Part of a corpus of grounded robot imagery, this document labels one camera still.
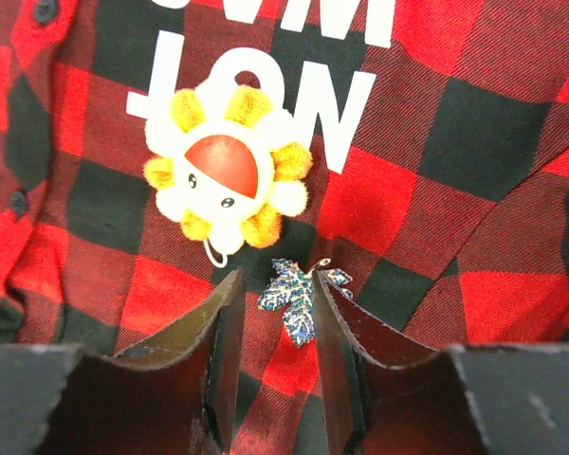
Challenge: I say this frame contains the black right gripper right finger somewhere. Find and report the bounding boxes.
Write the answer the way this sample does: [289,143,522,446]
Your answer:
[313,272,486,454]

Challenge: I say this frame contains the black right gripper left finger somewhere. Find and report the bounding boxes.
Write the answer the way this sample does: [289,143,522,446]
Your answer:
[37,269,245,454]

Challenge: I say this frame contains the blue glitter leaf brooch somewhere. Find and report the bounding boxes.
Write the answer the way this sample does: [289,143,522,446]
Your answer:
[258,258,353,348]

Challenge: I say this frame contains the red black plaid shirt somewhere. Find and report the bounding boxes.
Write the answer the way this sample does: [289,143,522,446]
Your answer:
[0,1,569,454]

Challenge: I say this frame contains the yellow plush flower brooch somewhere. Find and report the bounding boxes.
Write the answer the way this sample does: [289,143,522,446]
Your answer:
[143,80,313,268]

